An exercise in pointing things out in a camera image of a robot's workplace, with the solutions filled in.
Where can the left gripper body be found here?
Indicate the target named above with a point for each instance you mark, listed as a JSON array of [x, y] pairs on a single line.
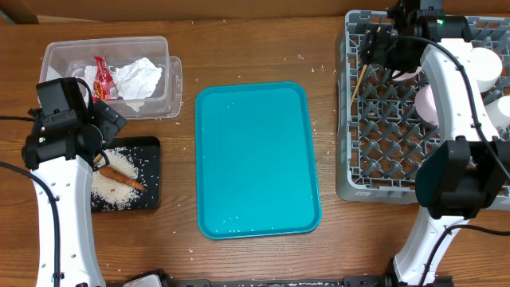
[[109, 123]]

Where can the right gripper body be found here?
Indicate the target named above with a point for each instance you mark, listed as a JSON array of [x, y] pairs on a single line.
[[380, 50]]

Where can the red snack wrapper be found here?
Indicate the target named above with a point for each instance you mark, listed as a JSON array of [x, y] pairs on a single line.
[[103, 86]]

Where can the wooden chopstick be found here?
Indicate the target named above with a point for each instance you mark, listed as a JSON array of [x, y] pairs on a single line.
[[358, 84]]

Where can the brown walnut food scrap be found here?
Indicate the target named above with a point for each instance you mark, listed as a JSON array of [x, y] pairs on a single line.
[[98, 158]]

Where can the white napkin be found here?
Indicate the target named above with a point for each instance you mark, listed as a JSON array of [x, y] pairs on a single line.
[[135, 82]]

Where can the orange carrot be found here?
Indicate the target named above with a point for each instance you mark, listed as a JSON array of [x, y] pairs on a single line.
[[111, 173]]

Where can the pink bowl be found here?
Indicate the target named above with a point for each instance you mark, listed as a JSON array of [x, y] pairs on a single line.
[[425, 105]]

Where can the white cup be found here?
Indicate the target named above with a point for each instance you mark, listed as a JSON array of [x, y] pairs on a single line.
[[487, 67], [499, 112]]

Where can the pink round plate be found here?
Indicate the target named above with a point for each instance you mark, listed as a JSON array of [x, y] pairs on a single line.
[[404, 76]]

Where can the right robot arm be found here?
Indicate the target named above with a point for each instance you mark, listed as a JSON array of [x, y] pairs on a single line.
[[466, 173]]

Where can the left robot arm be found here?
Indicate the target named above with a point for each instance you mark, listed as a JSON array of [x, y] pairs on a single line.
[[70, 129]]

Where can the grey dishwasher rack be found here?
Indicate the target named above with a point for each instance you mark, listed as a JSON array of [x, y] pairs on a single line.
[[381, 139]]

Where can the black tray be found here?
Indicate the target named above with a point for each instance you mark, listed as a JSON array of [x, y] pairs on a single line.
[[147, 153]]

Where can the clear plastic bin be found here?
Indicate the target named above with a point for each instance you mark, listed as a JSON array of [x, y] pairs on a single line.
[[69, 59]]

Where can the pile of rice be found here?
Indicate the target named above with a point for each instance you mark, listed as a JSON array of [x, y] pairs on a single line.
[[114, 185]]

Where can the teal serving tray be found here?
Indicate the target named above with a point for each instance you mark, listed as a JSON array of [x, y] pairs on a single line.
[[256, 169]]

